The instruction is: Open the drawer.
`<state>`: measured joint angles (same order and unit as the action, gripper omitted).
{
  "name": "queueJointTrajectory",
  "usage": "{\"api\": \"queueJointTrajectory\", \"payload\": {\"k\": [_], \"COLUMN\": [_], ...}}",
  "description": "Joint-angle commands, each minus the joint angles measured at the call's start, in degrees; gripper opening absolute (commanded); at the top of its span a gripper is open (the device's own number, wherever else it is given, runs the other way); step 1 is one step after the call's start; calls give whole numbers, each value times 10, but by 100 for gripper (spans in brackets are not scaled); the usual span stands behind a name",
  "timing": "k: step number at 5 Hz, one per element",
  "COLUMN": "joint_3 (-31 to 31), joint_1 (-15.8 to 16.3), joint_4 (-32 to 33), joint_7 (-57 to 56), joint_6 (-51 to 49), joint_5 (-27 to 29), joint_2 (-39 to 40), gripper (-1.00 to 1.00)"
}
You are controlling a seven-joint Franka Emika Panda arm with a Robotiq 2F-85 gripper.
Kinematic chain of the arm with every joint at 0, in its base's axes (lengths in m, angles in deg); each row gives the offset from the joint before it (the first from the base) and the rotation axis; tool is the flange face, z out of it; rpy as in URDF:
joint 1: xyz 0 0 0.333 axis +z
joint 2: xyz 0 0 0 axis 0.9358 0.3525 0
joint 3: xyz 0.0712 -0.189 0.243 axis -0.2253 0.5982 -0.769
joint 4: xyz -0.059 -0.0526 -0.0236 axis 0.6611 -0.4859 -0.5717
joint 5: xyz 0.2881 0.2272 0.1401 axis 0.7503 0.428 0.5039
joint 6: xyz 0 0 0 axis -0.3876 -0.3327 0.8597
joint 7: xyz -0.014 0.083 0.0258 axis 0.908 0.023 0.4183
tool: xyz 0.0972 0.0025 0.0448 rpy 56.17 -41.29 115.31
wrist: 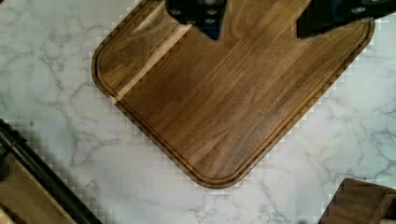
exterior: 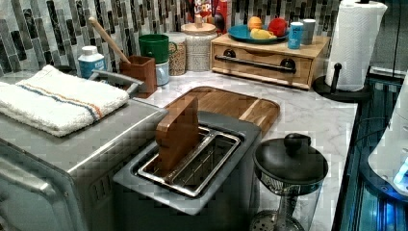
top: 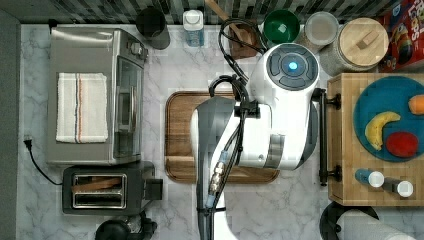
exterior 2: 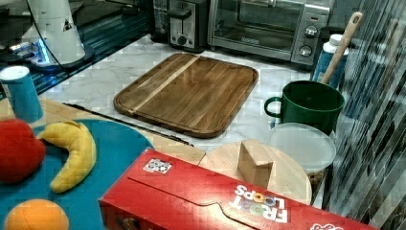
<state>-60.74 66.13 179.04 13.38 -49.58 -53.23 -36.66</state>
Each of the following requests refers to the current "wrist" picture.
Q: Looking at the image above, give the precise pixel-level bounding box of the wooden cutting board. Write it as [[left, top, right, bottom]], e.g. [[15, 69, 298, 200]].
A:
[[92, 0, 375, 189]]

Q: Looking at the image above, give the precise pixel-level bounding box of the black toaster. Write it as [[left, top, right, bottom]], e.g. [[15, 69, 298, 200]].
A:
[[1, 121, 104, 224]]

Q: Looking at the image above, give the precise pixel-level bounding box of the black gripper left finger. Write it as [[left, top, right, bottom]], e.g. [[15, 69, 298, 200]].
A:
[[165, 0, 227, 40]]

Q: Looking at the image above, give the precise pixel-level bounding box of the dark wooden utensil box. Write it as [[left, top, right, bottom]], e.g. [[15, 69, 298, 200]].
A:
[[318, 178, 396, 224]]

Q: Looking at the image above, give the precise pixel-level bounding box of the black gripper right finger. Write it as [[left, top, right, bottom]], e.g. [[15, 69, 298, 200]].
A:
[[297, 0, 396, 39]]

